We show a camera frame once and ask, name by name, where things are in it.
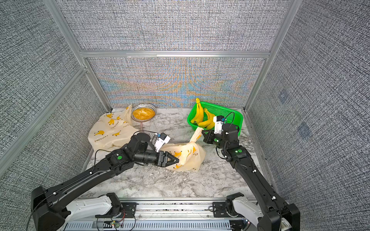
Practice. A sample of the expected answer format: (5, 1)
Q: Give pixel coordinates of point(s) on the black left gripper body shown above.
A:
(158, 162)

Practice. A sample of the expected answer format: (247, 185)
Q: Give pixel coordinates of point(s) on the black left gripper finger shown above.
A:
(172, 162)
(170, 157)

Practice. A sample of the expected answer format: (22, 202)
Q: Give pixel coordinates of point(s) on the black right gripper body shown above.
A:
(214, 139)

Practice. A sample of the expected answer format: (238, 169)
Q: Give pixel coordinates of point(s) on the banana print plastic bag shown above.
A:
(112, 129)
(190, 155)

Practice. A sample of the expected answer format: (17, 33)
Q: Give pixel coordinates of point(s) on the yellow banana bunch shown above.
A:
(209, 123)
(199, 116)

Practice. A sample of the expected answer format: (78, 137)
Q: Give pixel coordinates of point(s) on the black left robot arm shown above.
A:
(49, 205)

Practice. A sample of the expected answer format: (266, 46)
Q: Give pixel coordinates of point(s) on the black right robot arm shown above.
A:
(272, 212)

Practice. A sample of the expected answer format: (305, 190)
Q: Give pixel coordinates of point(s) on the patterned bowl with yellow food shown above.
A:
(143, 112)

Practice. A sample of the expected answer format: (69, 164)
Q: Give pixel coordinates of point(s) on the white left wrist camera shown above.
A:
(160, 141)

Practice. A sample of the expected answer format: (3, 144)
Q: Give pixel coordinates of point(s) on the aluminium front rail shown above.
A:
(90, 207)

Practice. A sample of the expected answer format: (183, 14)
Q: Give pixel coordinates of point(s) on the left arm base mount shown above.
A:
(118, 209)

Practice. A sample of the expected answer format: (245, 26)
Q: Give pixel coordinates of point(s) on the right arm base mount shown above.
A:
(235, 206)

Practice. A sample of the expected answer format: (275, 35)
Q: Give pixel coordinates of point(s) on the aluminium enclosure frame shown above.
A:
(12, 153)

